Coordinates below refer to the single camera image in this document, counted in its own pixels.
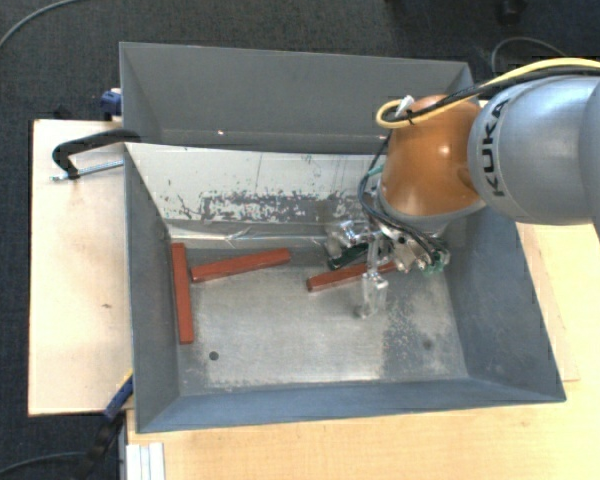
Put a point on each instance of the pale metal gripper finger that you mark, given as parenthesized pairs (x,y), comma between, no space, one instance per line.
(349,232)
(372,293)

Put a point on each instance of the dark green flat block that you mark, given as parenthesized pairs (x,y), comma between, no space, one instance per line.
(347,258)

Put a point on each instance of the red-brown flat block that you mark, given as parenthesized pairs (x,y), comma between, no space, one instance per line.
(240,265)
(335,278)
(183,298)

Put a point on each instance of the grey metal bin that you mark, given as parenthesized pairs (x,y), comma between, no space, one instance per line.
(290,328)

